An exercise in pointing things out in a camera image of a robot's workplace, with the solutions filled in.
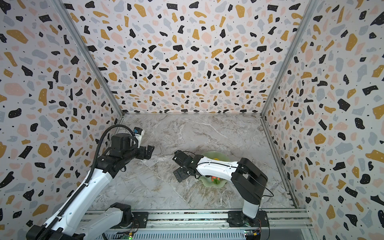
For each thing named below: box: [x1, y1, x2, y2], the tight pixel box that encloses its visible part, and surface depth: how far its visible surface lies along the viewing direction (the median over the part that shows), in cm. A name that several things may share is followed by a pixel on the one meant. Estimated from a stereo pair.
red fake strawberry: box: [211, 176, 221, 185], surface depth 85 cm
